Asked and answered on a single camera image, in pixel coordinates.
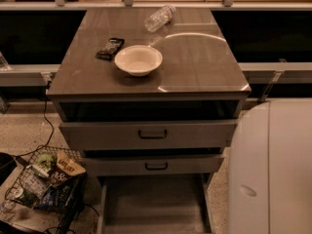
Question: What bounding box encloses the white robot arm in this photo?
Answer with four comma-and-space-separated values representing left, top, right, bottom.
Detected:
227, 98, 312, 234

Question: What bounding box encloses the grey drawer cabinet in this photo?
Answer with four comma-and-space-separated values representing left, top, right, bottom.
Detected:
46, 7, 253, 234

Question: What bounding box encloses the top grey drawer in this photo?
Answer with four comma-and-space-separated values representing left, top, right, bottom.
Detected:
59, 120, 237, 151

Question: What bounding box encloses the middle grey drawer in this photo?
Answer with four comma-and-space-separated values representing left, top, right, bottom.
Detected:
84, 154, 225, 176

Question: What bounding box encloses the bottom open grey drawer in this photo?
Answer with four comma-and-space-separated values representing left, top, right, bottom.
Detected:
97, 174, 215, 234

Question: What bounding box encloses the white bowl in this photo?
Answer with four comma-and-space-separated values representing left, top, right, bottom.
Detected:
114, 45, 163, 77

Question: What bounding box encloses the dark snack bar wrapper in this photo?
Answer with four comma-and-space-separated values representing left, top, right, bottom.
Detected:
96, 37, 125, 60

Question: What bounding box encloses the clear plastic water bottle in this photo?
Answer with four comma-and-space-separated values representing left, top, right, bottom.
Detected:
144, 5, 176, 32

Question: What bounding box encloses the tan chip bag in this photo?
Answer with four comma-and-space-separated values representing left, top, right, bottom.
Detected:
50, 151, 86, 188

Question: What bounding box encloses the green snack pouch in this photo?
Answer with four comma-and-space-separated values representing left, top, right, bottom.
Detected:
36, 152, 57, 174

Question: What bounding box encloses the blue snack packet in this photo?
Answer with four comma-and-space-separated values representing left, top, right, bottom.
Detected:
37, 185, 71, 212

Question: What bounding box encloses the green can in basket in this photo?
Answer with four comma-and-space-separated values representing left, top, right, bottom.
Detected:
14, 187, 37, 208

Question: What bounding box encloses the black power cable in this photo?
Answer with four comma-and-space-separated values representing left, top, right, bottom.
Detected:
13, 81, 56, 158

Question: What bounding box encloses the black wire basket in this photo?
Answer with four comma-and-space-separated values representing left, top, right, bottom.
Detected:
5, 146, 85, 234

